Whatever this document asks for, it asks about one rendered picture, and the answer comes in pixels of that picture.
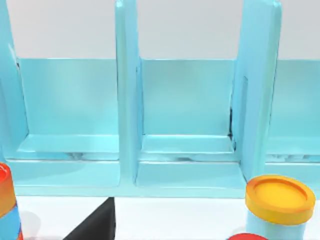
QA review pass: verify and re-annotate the red lidded container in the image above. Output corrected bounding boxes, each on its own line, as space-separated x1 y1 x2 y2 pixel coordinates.
227 232 266 240

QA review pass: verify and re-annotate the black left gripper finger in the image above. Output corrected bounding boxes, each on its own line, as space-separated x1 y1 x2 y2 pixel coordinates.
62 196 118 240

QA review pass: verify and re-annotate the light blue rack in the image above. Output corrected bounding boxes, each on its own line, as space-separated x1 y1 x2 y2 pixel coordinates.
0 0 320 199

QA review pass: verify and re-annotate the yellow lidded blue can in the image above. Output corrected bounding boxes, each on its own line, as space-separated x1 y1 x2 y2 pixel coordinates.
244 174 317 240

